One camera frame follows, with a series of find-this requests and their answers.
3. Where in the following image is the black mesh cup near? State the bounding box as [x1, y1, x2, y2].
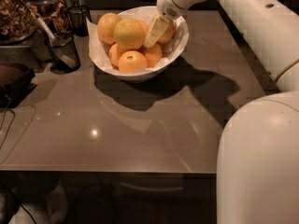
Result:
[45, 33, 80, 73]

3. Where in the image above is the glass jar of dried snacks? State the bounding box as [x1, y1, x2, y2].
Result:
[0, 0, 36, 46]

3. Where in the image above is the white ceramic bowl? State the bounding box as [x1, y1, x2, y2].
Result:
[87, 6, 189, 82]

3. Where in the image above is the black device on left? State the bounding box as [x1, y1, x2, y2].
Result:
[0, 63, 36, 108]

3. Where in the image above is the hidden orange back centre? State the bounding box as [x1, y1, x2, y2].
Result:
[137, 20, 149, 35]

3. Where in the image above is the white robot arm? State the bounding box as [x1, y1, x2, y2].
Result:
[146, 0, 299, 224]

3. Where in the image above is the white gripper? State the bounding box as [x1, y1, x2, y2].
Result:
[143, 0, 207, 48]

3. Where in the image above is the small orange left low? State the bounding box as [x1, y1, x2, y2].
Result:
[108, 43, 124, 67]

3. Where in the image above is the white shoe under table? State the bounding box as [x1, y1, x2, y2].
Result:
[8, 184, 69, 224]

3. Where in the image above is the front orange with stem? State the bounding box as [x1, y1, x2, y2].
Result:
[119, 50, 148, 74]

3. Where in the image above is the black mesh cup far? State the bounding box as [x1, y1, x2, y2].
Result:
[67, 5, 91, 36]

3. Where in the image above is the black mesh cup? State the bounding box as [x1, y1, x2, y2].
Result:
[45, 33, 80, 73]
[67, 5, 91, 36]

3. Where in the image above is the large top centre orange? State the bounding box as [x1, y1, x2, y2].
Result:
[114, 18, 145, 50]

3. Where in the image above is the black cable on table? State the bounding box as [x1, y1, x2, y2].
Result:
[0, 93, 17, 150]

